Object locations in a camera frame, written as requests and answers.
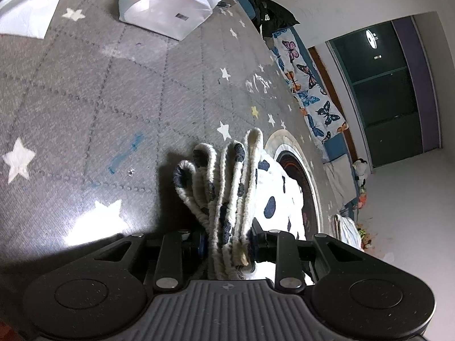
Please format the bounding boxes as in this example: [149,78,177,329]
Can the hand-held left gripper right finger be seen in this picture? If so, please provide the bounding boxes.
[250,219,359,290]

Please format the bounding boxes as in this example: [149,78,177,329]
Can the round built-in cooktop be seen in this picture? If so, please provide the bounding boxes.
[265,130,326,235]

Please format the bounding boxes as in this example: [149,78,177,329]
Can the white black plush toy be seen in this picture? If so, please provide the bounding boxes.
[352,158,370,187]

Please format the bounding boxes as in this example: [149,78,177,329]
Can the grey pillow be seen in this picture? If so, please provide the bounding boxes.
[325,156,356,210]

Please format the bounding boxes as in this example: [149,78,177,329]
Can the butterfly print cover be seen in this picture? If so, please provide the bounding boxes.
[271,28,349,145]

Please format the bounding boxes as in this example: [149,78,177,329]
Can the dark window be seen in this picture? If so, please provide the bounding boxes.
[327,16,443,167]

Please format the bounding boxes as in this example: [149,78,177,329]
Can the folded striped clothes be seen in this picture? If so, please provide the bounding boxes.
[332,213,363,249]

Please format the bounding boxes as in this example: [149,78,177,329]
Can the white tissue pack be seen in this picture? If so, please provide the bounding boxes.
[118,0,223,41]

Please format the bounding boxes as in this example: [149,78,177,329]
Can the blue sofa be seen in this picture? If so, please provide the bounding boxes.
[233,0,359,221]

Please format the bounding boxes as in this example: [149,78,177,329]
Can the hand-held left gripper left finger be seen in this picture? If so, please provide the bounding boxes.
[94,230,209,290]

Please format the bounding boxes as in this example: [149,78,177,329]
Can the white polka dot garment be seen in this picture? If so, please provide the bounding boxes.
[173,128,308,281]

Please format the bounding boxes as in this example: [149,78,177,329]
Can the white tissue paper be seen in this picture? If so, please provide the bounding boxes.
[0,0,66,39]

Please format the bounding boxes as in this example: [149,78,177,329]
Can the black jacket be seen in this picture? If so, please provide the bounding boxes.
[249,0,299,38]

